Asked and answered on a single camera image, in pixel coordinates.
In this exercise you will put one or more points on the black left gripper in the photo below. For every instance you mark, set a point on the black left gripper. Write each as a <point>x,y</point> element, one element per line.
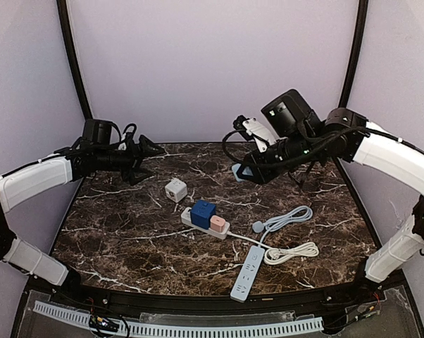
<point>135,158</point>

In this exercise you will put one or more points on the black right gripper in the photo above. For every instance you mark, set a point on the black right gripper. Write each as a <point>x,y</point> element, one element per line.
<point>260,166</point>

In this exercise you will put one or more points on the light blue plug adapter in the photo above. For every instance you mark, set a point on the light blue plug adapter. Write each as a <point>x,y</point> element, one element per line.
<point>241,173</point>

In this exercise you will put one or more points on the white cube socket adapter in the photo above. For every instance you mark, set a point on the white cube socket adapter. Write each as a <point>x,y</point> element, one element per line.
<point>176,190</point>

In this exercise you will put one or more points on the pink plug adapter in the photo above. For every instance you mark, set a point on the pink plug adapter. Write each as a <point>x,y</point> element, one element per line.
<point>217,224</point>

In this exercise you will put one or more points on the blue cube socket adapter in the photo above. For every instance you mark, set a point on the blue cube socket adapter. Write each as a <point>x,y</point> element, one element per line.
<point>201,212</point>

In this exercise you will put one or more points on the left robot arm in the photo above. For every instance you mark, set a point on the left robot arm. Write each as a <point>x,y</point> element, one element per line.
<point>92,152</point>

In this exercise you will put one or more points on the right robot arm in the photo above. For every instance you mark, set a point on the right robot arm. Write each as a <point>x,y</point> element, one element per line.
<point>298,136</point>

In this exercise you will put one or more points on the light blue power strip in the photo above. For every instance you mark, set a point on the light blue power strip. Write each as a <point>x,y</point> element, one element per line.
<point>247,274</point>

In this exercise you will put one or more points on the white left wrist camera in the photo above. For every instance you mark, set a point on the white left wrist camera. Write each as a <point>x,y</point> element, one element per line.
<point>127,136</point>

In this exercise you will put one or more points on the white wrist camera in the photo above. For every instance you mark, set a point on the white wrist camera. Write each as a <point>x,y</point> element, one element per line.
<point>251,129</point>
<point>127,136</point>

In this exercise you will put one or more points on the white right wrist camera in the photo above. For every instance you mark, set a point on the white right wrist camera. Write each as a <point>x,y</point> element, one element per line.
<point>251,129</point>

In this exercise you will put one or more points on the slotted cable duct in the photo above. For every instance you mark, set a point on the slotted cable duct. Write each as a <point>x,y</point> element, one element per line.
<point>282,324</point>

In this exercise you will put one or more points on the black table frame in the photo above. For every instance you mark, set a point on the black table frame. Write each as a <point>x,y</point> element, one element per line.
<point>319,302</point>

